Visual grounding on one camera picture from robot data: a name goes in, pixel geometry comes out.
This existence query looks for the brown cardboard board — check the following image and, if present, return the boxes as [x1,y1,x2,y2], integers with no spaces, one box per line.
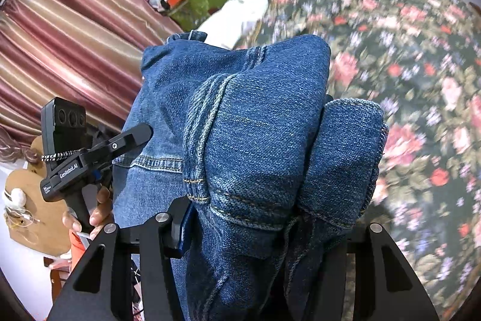
[4,137,76,256]

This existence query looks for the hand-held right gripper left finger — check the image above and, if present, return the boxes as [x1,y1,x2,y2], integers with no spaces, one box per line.
[47,195,192,321]

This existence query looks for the striped pink curtain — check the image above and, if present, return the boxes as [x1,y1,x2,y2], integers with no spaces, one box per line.
[0,0,181,164]

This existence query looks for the dark floral bedspread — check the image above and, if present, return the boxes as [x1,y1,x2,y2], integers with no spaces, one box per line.
[240,0,481,321]

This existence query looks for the person's left hand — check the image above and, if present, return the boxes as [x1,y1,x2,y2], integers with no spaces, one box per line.
[62,187,113,241]

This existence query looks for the blue denim jeans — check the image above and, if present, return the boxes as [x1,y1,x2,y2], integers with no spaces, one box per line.
[112,31,389,321]

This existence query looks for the white earphones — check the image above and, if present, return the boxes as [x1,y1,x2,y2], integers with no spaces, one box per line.
[2,187,42,227]

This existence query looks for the white cloth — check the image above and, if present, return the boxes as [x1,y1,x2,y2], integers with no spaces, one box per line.
[197,0,277,51]

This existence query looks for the person's left forearm orange sleeve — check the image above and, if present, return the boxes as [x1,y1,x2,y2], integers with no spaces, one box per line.
[69,231,94,261]

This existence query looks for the green floral covered box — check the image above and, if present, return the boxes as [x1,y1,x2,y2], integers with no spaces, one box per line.
[169,0,235,31]

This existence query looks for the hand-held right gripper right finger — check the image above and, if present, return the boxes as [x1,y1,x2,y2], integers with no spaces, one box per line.
[323,221,440,321]

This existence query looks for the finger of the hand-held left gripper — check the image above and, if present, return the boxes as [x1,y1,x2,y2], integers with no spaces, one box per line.
[88,123,154,165]

